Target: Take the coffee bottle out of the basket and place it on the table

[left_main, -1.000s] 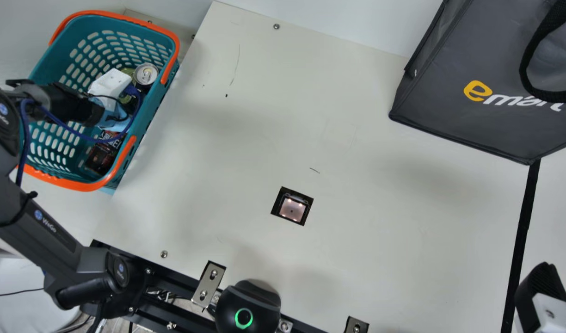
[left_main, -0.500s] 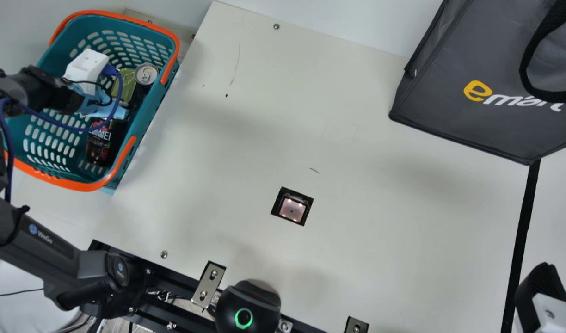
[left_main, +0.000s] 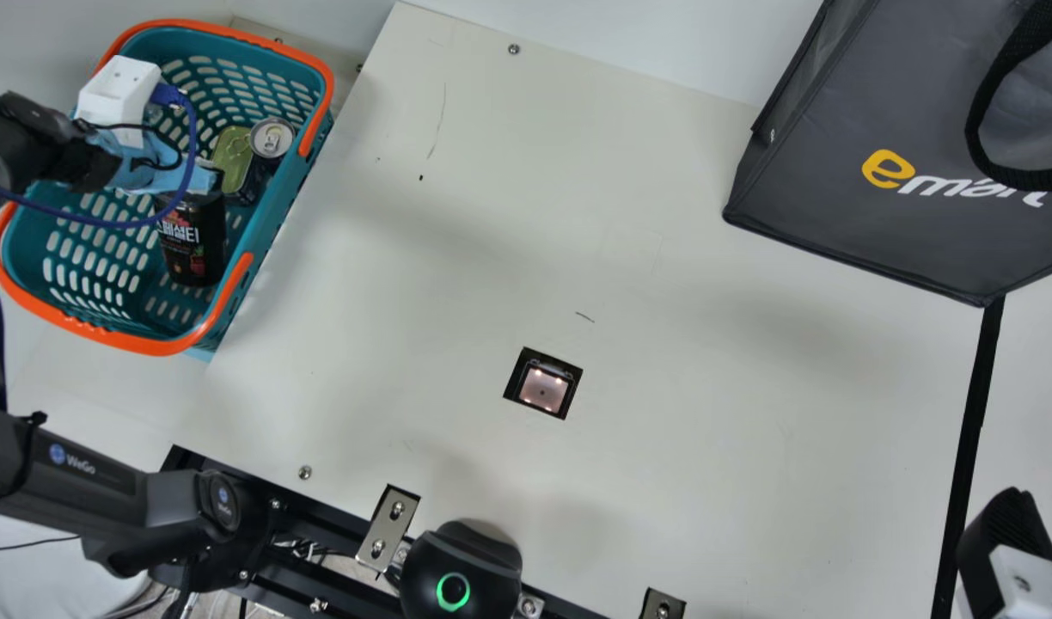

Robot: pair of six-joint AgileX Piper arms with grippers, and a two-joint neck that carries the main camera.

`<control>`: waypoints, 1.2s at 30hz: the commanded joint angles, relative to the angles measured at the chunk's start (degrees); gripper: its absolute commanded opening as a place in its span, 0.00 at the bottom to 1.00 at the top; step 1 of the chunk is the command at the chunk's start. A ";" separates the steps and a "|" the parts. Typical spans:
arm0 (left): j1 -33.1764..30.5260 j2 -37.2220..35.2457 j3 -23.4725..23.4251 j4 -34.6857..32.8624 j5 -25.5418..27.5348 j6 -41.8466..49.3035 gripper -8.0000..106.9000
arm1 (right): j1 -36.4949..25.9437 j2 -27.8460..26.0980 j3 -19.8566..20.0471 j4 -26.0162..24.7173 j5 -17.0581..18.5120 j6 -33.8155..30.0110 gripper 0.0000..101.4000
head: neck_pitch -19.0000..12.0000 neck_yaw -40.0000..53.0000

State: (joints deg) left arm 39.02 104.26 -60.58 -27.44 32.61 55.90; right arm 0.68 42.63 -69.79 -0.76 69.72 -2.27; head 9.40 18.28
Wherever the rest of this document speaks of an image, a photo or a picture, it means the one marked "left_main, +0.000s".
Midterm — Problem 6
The black device with green light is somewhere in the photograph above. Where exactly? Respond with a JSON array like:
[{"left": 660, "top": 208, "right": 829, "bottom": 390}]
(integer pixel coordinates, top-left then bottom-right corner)
[{"left": 398, "top": 518, "right": 525, "bottom": 619}]

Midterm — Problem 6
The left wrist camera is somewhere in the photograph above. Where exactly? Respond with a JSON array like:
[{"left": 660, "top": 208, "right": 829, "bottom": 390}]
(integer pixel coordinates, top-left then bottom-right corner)
[{"left": 74, "top": 56, "right": 163, "bottom": 129}]

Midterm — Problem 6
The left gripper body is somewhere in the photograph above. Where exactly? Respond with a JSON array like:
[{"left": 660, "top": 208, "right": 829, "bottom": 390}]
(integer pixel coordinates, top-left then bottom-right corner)
[{"left": 103, "top": 82, "right": 223, "bottom": 198}]

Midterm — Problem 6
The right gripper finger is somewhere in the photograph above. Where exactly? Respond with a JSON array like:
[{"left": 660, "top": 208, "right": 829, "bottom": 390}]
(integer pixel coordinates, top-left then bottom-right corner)
[{"left": 956, "top": 487, "right": 1052, "bottom": 619}]

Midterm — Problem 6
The blue cable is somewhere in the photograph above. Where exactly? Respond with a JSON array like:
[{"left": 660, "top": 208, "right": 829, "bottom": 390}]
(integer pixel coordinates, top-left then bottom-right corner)
[{"left": 0, "top": 83, "right": 201, "bottom": 230}]

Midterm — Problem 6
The black strip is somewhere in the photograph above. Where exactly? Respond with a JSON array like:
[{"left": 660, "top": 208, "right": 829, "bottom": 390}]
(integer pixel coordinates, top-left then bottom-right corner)
[{"left": 930, "top": 294, "right": 1007, "bottom": 619}]

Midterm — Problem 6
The can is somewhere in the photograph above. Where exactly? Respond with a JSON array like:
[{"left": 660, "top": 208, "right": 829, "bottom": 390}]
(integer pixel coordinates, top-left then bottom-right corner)
[{"left": 247, "top": 117, "right": 297, "bottom": 187}]

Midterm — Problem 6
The rectangular tin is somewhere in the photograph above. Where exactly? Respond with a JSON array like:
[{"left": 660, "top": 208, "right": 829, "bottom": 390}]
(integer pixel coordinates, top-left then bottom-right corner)
[{"left": 209, "top": 126, "right": 258, "bottom": 204}]

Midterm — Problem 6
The dark grey bag with straps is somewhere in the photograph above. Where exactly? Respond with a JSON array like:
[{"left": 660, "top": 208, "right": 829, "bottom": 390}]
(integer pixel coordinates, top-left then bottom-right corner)
[{"left": 721, "top": 0, "right": 1052, "bottom": 309}]

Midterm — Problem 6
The teal shopping basket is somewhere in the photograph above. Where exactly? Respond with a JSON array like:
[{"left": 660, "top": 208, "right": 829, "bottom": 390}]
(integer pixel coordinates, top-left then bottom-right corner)
[{"left": 0, "top": 19, "right": 337, "bottom": 363}]

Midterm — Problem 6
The small square scanner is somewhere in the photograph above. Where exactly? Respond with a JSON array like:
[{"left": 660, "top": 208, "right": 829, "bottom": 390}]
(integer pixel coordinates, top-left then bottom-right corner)
[{"left": 502, "top": 346, "right": 584, "bottom": 422}]

